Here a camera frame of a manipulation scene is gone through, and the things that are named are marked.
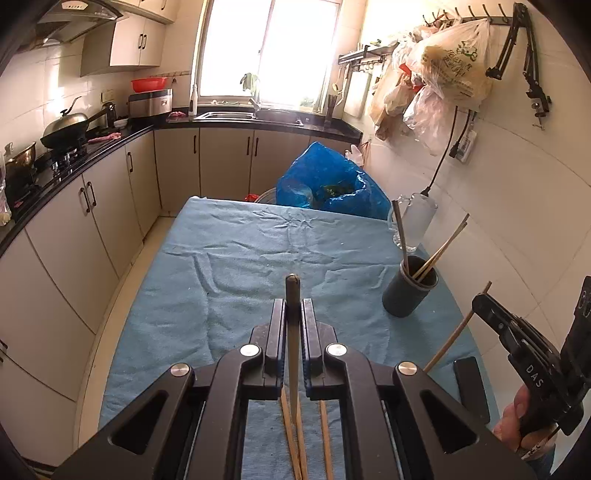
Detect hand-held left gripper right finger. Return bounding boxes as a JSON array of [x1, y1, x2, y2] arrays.
[[302, 298, 539, 480]]

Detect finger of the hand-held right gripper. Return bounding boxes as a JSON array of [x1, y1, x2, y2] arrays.
[[472, 293, 561, 365]]

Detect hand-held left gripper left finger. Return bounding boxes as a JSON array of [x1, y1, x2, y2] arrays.
[[53, 298, 287, 480]]

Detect wooden chopstick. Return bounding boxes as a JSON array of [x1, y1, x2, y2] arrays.
[[295, 411, 310, 480], [412, 213, 470, 280], [392, 199, 411, 274], [423, 281, 493, 374], [284, 273, 302, 418], [320, 401, 334, 480], [280, 388, 302, 480], [417, 223, 468, 281]]

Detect dark perforated utensil holder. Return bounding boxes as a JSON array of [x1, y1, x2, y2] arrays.
[[382, 255, 438, 318]]

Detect person's right hand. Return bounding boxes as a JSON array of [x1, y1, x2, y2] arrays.
[[493, 383, 560, 459]]

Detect black smartphone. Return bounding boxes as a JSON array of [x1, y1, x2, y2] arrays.
[[452, 356, 491, 425]]

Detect blue towel tablecloth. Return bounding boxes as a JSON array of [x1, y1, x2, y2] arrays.
[[98, 196, 499, 480]]

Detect clear glass pitcher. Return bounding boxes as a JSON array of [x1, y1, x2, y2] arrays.
[[392, 192, 438, 252]]

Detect blue plastic bag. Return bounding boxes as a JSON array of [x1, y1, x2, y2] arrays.
[[276, 141, 392, 221]]

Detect pale pink plastic bag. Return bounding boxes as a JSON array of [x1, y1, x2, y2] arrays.
[[404, 85, 455, 155]]

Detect steel kitchen sink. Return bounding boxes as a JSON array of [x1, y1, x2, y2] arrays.
[[194, 110, 305, 126]]

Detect cream base cabinets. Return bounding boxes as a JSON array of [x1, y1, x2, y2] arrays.
[[0, 127, 361, 467]]

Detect white cutting board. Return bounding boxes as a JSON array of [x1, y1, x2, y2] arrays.
[[344, 71, 372, 118]]

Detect black kitchen countertop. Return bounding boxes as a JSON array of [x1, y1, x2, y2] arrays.
[[0, 117, 363, 257]]

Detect beige printed plastic bag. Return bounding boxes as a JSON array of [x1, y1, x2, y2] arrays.
[[409, 18, 494, 112]]

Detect silver rice cooker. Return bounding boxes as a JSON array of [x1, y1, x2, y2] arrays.
[[128, 89, 173, 119]]

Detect gas stove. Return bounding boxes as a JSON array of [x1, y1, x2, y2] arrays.
[[34, 145, 88, 174]]

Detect red plastic basin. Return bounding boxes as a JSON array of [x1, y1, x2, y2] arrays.
[[130, 77, 168, 93]]

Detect kitchen window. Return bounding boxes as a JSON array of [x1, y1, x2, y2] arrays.
[[193, 0, 342, 112]]

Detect black wok with lid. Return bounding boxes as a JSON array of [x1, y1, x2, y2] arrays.
[[41, 96, 116, 149]]

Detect stainless steel pot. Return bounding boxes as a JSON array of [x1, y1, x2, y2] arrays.
[[4, 142, 38, 186]]

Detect glass range hood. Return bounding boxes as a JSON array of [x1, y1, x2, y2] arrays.
[[28, 0, 130, 49]]

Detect black power cable with plug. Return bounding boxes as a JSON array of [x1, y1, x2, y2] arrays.
[[420, 106, 460, 199]]

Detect white wall socket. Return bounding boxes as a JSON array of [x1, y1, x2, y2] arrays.
[[455, 129, 478, 163]]

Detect metal wall rack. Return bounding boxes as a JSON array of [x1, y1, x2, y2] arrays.
[[338, 41, 400, 75]]

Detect wall hook rail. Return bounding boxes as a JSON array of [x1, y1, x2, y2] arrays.
[[422, 4, 509, 26]]

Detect small cream wall cabinet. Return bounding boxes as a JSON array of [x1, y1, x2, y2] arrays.
[[80, 18, 168, 77]]

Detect cream upper wall cabinets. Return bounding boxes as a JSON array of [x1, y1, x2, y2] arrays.
[[113, 0, 181, 12]]

